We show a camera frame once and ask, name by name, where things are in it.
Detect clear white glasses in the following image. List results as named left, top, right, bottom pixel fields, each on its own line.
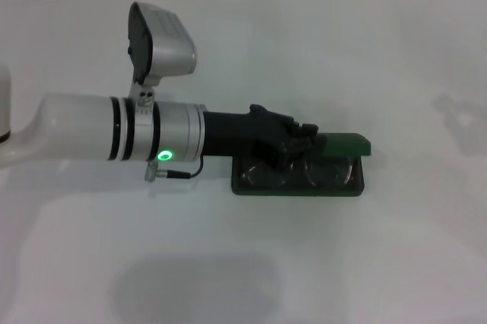
left=240, top=158, right=361, bottom=188

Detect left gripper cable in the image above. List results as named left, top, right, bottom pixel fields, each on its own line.
left=143, top=156, right=205, bottom=184

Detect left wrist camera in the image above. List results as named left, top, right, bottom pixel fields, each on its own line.
left=126, top=1, right=199, bottom=106

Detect green glasses case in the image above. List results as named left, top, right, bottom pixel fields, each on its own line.
left=230, top=132, right=372, bottom=198

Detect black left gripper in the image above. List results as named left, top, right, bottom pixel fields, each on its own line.
left=203, top=103, right=320, bottom=171

